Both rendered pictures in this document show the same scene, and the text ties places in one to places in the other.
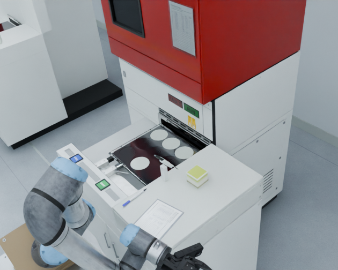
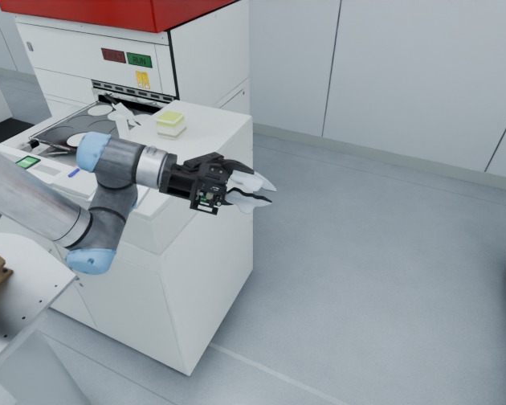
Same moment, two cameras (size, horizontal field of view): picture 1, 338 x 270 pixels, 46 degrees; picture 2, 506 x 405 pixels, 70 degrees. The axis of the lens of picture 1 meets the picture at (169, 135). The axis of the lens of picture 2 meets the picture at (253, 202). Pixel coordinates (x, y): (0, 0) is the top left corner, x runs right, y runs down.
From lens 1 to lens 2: 0.77 m
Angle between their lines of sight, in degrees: 23
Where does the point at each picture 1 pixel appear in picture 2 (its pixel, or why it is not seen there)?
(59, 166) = not seen: outside the picture
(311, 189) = (275, 177)
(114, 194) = (51, 169)
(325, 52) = (259, 38)
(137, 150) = (72, 128)
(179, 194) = not seen: hidden behind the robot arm
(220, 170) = (197, 119)
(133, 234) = (102, 141)
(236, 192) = (226, 133)
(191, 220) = not seen: hidden behind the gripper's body
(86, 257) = (8, 182)
